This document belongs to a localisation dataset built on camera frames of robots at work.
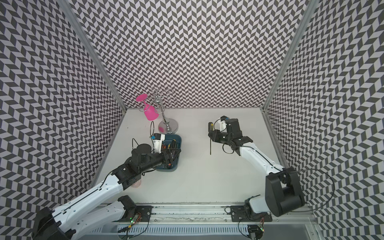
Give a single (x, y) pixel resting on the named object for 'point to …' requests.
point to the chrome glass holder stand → (166, 126)
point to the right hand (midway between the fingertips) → (210, 137)
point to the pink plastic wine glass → (150, 112)
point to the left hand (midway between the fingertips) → (177, 152)
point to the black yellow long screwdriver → (173, 143)
